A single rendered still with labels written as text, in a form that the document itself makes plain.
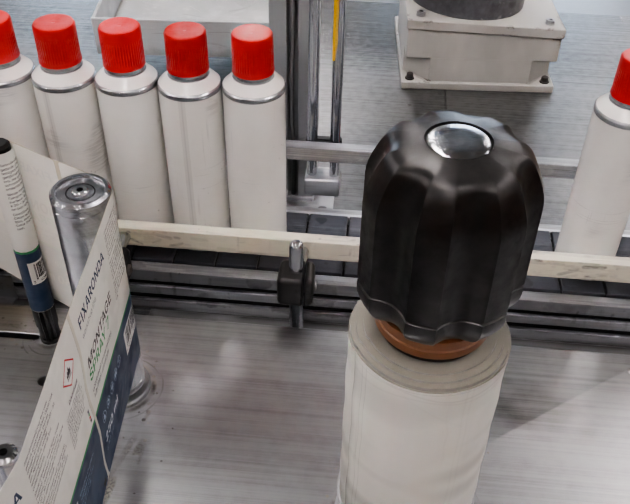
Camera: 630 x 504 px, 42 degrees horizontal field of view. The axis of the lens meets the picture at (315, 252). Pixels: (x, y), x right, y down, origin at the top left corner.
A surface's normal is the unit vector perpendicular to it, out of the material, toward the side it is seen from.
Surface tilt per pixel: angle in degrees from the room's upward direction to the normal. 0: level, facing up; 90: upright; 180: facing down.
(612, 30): 0
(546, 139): 0
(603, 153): 90
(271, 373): 0
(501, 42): 90
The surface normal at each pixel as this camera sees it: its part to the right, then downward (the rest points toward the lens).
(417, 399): -0.25, 0.66
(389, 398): -0.55, 0.55
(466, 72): -0.03, 0.65
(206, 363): 0.02, -0.76
